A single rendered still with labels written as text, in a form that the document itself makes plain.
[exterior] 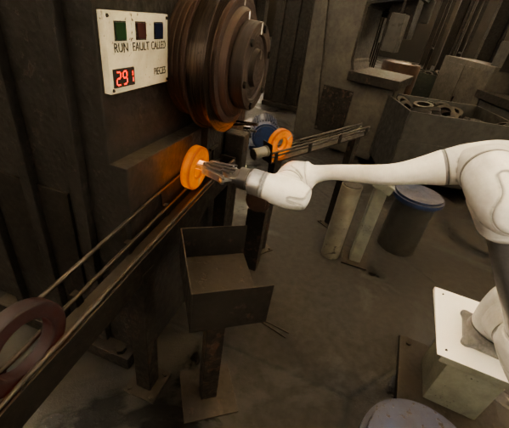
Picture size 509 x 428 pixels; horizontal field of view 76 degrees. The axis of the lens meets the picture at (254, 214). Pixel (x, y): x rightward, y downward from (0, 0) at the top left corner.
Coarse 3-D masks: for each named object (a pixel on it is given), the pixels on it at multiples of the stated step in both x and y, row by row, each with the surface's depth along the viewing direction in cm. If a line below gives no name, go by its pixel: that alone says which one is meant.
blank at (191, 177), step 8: (192, 152) 108; (200, 152) 111; (184, 160) 107; (192, 160) 107; (208, 160) 120; (184, 168) 108; (192, 168) 109; (184, 176) 108; (192, 176) 111; (200, 176) 117; (184, 184) 111; (192, 184) 113; (200, 184) 120
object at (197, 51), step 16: (208, 0) 93; (224, 0) 94; (208, 16) 92; (192, 32) 93; (208, 32) 91; (192, 48) 94; (208, 48) 93; (192, 64) 95; (208, 64) 96; (192, 80) 98; (208, 80) 98; (192, 96) 102; (208, 96) 102; (208, 112) 105; (224, 128) 122
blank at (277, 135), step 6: (276, 132) 166; (282, 132) 167; (288, 132) 170; (270, 138) 167; (276, 138) 167; (288, 138) 172; (276, 144) 169; (282, 144) 175; (288, 144) 175; (276, 150) 171; (288, 150) 177; (282, 156) 176
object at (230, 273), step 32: (192, 256) 102; (224, 256) 104; (192, 288) 92; (224, 288) 94; (256, 288) 79; (192, 320) 79; (224, 320) 83; (256, 320) 86; (192, 384) 129; (224, 384) 130; (192, 416) 119
